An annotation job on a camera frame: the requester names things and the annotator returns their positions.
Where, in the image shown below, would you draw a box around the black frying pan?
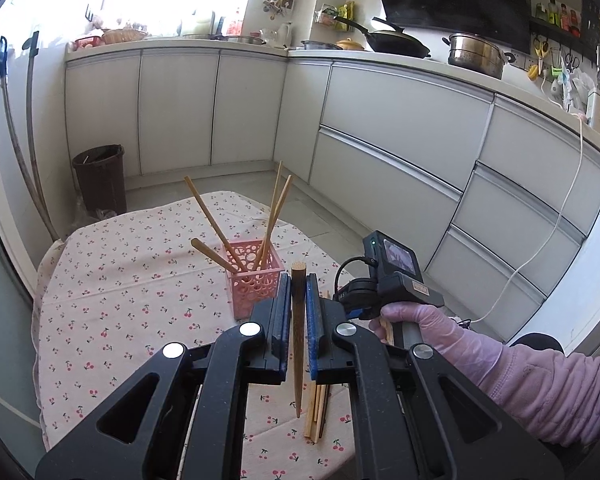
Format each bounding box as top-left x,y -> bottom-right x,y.
332,15 -> 373,36

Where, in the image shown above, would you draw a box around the person's right forearm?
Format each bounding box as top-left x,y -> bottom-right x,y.
480,345 -> 600,448

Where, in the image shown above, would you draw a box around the cherry print tablecloth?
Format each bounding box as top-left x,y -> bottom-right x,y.
32,190 -> 361,480

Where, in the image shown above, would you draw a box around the white cabinet with drawers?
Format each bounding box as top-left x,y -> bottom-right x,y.
272,57 -> 600,346

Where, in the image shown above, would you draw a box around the red plastic basket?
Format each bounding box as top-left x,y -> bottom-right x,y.
72,35 -> 106,52

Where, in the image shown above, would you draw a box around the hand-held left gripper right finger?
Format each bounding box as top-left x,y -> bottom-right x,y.
305,274 -> 567,480

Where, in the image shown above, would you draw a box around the wicker basket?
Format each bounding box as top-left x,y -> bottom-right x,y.
101,29 -> 148,45

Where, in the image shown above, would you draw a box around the pink perforated utensil holder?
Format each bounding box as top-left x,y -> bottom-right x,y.
223,240 -> 287,321

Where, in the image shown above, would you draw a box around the black handled mop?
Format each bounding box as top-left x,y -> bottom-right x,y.
21,31 -> 58,236

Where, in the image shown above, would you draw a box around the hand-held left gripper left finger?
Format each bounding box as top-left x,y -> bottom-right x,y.
35,272 -> 292,480

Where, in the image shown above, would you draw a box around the white cable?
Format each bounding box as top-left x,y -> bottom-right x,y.
472,72 -> 588,326

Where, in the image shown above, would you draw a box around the brown wooden chopstick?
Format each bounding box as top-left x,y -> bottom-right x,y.
290,259 -> 309,419

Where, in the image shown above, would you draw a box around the pile of wooden chopsticks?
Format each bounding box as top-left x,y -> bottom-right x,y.
302,382 -> 333,443

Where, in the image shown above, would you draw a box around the steel cooking pot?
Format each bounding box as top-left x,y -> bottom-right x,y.
442,32 -> 516,80

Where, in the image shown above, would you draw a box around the white cabinet with doors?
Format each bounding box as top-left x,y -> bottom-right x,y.
64,50 -> 288,178

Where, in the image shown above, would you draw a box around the light wooden chopstick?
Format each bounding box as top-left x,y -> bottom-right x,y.
190,238 -> 241,275
251,175 -> 293,272
254,160 -> 284,272
184,176 -> 248,273

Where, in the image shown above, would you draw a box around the dark brown trash bin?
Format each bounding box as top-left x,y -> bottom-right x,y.
71,144 -> 128,217

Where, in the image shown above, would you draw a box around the black spice rack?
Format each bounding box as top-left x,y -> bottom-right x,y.
530,0 -> 583,36

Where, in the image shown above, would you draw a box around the yellow green condiment packets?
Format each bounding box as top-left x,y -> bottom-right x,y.
315,2 -> 356,26

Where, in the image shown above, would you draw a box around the black wok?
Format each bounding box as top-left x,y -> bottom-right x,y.
367,16 -> 432,59

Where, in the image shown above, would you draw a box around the pale green container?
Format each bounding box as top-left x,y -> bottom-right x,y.
180,9 -> 216,37

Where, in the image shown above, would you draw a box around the person's right hand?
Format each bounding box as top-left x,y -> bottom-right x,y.
369,304 -> 503,401

